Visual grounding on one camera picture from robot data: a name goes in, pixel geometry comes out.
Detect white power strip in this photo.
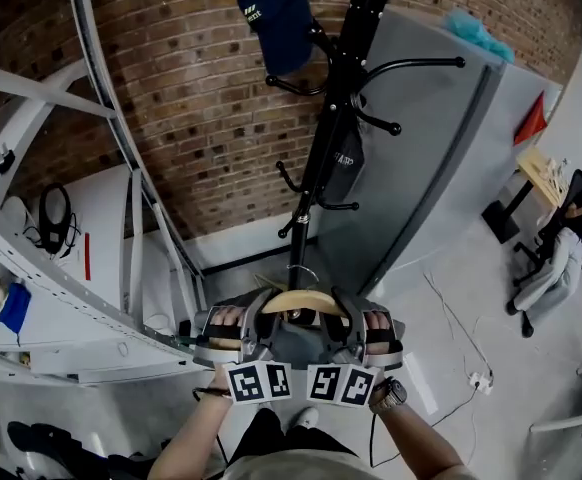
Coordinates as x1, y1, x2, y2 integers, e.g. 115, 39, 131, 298
468, 371, 495, 395

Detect black floor cable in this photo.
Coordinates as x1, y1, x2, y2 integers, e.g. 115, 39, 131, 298
370, 382, 480, 467

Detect wooden clothes hanger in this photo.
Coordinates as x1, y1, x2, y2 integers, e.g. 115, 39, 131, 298
260, 263, 352, 320

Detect person's right hand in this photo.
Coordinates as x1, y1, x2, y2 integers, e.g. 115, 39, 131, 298
363, 310, 398, 355

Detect teal cloth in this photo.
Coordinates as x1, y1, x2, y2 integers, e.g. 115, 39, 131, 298
443, 8, 516, 64

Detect black coat rack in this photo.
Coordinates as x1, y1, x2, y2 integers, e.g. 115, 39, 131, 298
264, 0, 497, 327

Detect person's left forearm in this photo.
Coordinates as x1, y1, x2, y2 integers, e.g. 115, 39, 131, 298
148, 362, 235, 480

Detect red triangular sticker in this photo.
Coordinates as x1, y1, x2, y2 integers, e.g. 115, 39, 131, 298
513, 90, 549, 147

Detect navy baseball cap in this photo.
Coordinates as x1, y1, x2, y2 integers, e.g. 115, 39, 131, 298
234, 0, 322, 77

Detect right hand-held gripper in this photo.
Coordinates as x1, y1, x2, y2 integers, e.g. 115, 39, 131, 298
306, 286, 406, 408

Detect silver wristwatch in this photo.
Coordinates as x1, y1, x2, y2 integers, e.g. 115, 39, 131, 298
369, 376, 408, 415

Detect person's beige shirt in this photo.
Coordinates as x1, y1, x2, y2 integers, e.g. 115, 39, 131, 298
220, 447, 477, 480

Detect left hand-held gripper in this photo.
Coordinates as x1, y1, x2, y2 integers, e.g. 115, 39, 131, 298
193, 287, 292, 405

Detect blue cloth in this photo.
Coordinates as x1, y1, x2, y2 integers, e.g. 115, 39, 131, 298
0, 281, 33, 337

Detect grey refrigerator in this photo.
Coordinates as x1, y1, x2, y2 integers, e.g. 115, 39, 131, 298
315, 7, 565, 299

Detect black hanging bag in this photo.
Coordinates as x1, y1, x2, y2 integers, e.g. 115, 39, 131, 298
320, 127, 367, 204

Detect white floor cable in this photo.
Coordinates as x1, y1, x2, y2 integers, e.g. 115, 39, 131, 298
423, 272, 495, 384

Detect black headphones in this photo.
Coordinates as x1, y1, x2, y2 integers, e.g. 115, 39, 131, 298
23, 182, 82, 259

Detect person's right forearm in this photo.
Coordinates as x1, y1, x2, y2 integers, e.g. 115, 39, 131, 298
370, 377, 467, 480

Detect black wrist band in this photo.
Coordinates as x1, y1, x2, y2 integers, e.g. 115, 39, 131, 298
192, 386, 233, 403

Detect person's black trousers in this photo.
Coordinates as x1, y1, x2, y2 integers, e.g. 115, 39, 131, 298
230, 407, 357, 465

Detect person's left hand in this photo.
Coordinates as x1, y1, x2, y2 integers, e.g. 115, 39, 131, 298
208, 305, 246, 352

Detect white metal shelving unit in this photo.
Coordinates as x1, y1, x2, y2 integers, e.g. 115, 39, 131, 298
0, 0, 207, 387

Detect person's white shoe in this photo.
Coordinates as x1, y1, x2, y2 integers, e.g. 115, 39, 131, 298
293, 406, 320, 430

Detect black mesh office chair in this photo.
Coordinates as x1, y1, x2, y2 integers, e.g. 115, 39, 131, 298
513, 165, 582, 314

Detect light wooden table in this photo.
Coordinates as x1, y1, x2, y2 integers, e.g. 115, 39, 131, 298
515, 146, 570, 209

